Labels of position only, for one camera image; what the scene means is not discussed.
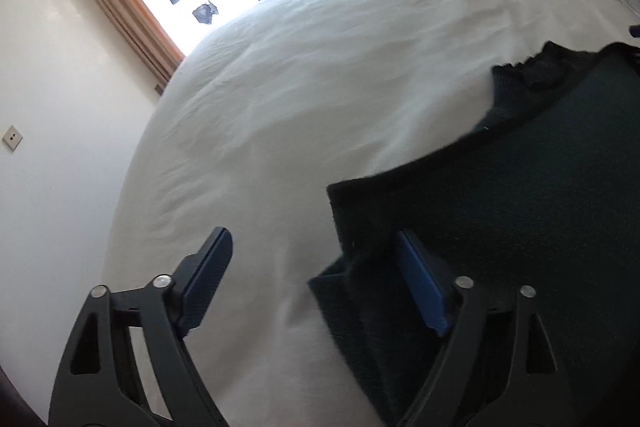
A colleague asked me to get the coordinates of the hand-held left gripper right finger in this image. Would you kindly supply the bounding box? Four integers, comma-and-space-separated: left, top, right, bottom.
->
392, 229, 571, 427

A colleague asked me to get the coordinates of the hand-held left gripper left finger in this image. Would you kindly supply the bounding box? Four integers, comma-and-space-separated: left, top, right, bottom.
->
47, 227, 234, 427

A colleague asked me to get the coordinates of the dark green knit sweater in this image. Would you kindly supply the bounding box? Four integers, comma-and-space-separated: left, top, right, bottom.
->
307, 41, 640, 427

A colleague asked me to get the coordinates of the bed with white sheet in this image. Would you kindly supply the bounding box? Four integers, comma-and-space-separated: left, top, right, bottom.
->
102, 0, 640, 427

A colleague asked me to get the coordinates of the small dark hanging garment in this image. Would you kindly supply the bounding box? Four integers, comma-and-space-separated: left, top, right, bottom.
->
192, 1, 221, 25

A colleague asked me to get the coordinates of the beige curtain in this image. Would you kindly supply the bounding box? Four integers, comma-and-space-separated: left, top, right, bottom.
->
57, 0, 187, 92

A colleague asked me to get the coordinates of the white wall socket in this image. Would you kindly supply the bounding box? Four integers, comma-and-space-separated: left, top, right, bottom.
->
1, 124, 23, 152

